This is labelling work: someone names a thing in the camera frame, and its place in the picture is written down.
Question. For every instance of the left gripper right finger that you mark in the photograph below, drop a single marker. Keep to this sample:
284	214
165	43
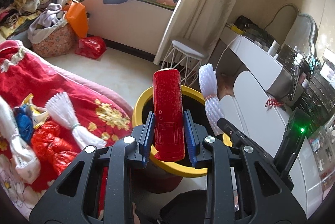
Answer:
191	138

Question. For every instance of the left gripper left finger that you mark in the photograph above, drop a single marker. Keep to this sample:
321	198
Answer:
146	139

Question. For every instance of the red cylindrical wrapper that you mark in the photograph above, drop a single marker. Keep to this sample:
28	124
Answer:
168	109

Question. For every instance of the white foam net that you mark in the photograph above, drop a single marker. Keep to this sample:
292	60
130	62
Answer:
61	110
209	88

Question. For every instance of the red plastic bag trash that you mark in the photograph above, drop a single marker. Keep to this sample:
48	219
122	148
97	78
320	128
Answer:
49	147

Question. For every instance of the white plastic bag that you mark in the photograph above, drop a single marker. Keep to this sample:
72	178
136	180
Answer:
26	162

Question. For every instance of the yellow rim trash bin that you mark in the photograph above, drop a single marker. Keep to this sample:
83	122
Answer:
213	157

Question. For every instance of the left hand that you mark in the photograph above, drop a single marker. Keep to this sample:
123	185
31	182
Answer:
136	218

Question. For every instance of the white dresser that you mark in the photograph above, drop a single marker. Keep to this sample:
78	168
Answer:
260	78

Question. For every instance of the red bag on floor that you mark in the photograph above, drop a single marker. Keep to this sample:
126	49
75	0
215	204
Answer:
91	47

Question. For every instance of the cream curtain right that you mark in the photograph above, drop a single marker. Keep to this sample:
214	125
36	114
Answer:
200	21

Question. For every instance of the floral laundry basket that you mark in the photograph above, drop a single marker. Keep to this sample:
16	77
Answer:
59	42

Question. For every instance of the red floral quilt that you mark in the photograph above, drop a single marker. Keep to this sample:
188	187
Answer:
100	110

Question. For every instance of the orange paper bag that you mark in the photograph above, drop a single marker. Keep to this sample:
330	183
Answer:
75	14

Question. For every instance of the white wire stool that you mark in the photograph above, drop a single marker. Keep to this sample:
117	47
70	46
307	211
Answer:
186	57

